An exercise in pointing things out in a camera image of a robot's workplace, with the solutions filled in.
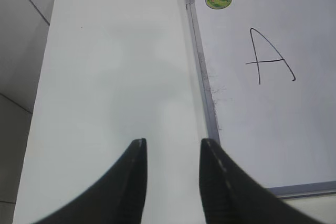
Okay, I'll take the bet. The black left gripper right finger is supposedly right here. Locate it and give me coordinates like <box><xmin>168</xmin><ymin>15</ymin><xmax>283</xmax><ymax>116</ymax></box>
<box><xmin>199</xmin><ymin>138</ymin><xmax>318</xmax><ymax>223</ymax></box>

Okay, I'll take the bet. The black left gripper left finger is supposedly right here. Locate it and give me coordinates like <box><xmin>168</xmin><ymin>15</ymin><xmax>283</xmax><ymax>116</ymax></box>
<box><xmin>39</xmin><ymin>138</ymin><xmax>147</xmax><ymax>223</ymax></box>

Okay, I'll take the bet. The white whiteboard with grey frame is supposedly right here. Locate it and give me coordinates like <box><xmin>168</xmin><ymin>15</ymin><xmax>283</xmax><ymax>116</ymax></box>
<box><xmin>185</xmin><ymin>0</ymin><xmax>335</xmax><ymax>198</ymax></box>

